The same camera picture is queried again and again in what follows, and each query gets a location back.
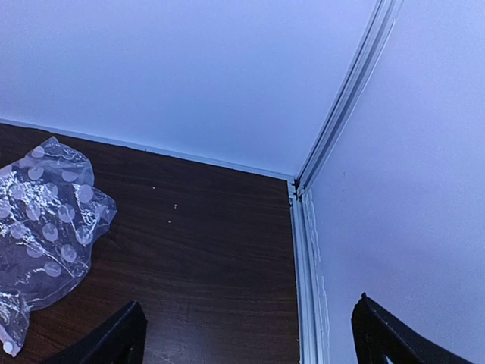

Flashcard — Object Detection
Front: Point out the aluminium corner post right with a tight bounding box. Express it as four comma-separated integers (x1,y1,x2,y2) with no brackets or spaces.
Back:
288,0,402,363

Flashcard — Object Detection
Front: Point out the clear dotted zip top bag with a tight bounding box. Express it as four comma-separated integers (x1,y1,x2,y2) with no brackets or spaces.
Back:
1,137,117,356

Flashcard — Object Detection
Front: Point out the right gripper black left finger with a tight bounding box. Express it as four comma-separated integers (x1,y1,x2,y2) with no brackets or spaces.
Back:
44,301,147,363

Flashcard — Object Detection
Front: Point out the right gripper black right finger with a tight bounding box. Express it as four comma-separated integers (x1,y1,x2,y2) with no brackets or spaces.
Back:
351,293,467,364

